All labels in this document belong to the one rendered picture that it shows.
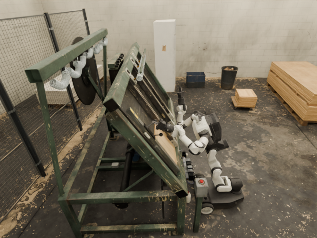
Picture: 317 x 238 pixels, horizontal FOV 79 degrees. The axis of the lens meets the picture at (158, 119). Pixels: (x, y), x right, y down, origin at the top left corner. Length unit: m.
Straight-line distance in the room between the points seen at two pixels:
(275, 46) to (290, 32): 0.53
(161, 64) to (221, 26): 2.45
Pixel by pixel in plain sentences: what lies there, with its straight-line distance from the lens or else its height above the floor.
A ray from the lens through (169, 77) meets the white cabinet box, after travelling 6.14.
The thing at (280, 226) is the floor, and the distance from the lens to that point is 3.28.
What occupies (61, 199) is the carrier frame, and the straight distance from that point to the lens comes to 2.47.
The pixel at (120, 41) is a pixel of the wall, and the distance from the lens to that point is 7.66.
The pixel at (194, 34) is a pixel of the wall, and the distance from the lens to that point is 7.24.
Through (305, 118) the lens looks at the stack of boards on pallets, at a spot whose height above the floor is 0.19.
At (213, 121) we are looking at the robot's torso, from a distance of 2.21.
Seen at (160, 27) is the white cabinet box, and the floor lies 1.92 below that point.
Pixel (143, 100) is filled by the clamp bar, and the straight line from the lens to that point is 2.20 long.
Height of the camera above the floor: 2.57
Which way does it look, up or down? 32 degrees down
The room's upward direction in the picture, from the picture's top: 3 degrees counter-clockwise
